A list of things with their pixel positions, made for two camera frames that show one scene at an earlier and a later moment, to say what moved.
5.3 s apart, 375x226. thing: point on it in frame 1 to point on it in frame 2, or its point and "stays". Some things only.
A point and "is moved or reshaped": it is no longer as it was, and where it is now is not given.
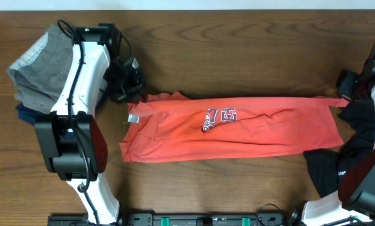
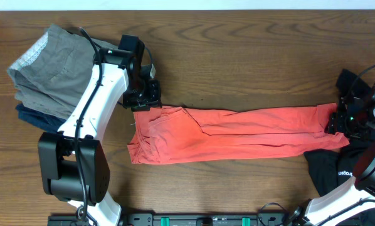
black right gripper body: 352,88 to 358,125
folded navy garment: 28,114 stays
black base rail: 179,220 stays
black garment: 328,167 stays
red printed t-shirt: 167,127 is moved or reshaped
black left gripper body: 125,86 to 143,96
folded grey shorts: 39,75 stays
